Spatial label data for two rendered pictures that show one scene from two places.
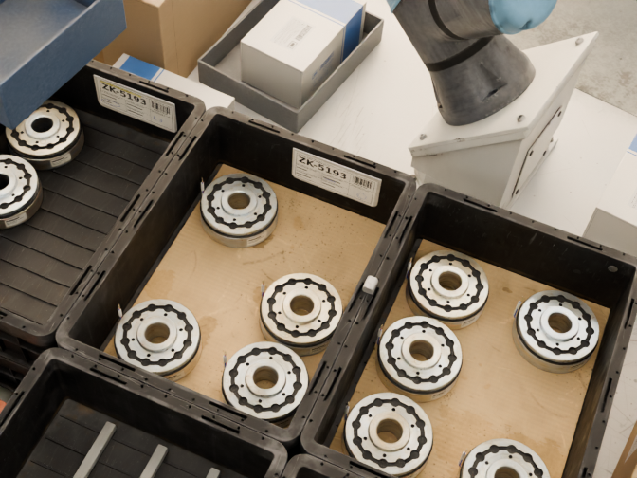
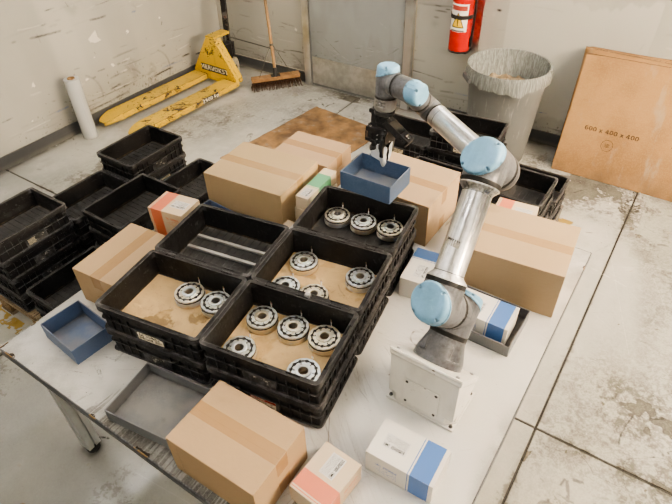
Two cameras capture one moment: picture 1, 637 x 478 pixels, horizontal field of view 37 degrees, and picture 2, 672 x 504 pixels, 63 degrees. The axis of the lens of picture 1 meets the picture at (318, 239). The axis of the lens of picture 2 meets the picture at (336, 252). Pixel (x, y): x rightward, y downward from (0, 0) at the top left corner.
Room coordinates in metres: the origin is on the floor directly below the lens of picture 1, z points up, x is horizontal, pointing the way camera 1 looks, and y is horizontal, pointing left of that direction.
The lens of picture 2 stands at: (0.84, -1.29, 2.18)
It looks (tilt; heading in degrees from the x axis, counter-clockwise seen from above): 41 degrees down; 97
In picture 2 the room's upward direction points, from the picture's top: 2 degrees counter-clockwise
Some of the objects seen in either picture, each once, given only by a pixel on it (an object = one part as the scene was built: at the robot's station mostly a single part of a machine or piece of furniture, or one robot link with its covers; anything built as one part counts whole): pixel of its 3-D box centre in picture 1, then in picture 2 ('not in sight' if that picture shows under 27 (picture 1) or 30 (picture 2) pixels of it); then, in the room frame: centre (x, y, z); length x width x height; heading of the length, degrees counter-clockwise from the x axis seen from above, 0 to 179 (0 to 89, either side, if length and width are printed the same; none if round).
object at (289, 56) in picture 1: (303, 41); (483, 316); (1.19, 0.06, 0.75); 0.20 x 0.12 x 0.09; 153
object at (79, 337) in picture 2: not in sight; (78, 331); (-0.21, -0.10, 0.74); 0.20 x 0.15 x 0.07; 147
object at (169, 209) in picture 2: not in sight; (175, 211); (0.00, 0.41, 0.89); 0.16 x 0.12 x 0.07; 161
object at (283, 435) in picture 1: (247, 259); (322, 268); (0.63, 0.08, 0.92); 0.40 x 0.30 x 0.02; 161
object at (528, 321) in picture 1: (558, 325); (303, 372); (0.62, -0.31, 0.86); 0.10 x 0.10 x 0.01
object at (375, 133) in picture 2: not in sight; (381, 125); (0.81, 0.45, 1.26); 0.09 x 0.08 x 0.12; 151
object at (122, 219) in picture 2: not in sight; (143, 234); (-0.44, 0.88, 0.37); 0.40 x 0.30 x 0.45; 62
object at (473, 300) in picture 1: (448, 284); (324, 337); (0.66, -0.17, 0.86); 0.10 x 0.10 x 0.01
